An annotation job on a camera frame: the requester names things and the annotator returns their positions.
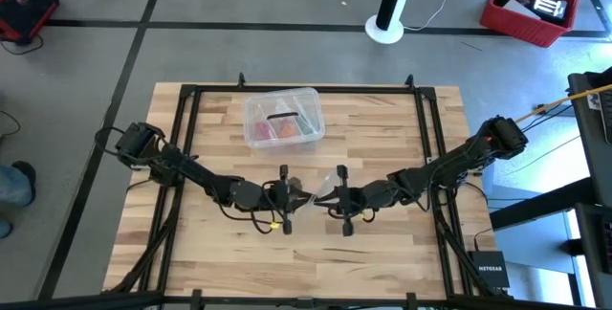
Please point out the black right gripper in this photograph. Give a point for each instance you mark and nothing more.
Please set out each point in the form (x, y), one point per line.
(356, 197)

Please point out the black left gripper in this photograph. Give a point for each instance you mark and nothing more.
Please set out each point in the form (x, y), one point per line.
(275, 197)

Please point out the clear plastic bag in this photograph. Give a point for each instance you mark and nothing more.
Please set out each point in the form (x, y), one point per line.
(327, 183)

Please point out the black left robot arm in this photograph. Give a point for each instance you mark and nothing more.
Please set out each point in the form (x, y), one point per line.
(191, 171)

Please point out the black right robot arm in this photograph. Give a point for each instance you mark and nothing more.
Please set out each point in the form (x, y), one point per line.
(454, 161)

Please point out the orange bandage roll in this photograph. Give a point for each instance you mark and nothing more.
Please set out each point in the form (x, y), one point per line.
(287, 130)

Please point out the green bandage roll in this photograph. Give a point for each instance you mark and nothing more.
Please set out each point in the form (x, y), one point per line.
(306, 127)

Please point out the pink bandage roll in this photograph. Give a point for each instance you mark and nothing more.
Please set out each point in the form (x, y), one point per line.
(262, 130)

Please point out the black curved bar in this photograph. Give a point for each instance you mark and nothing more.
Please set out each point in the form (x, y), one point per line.
(284, 116)

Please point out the clear plastic storage bin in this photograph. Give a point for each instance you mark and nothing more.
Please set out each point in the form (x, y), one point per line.
(306, 104)

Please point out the red plastic crate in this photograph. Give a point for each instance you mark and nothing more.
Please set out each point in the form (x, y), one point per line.
(516, 25)

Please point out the black desk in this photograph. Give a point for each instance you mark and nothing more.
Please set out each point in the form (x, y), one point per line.
(590, 123)

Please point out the person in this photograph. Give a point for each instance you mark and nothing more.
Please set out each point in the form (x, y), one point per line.
(14, 185)

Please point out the black device with white stripes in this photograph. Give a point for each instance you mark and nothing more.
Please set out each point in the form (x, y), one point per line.
(550, 7)

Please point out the black metal table frame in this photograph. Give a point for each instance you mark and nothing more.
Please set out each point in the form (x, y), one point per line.
(334, 89)

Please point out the black Netgear network switch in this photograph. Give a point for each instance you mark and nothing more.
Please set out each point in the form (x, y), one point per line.
(487, 269)

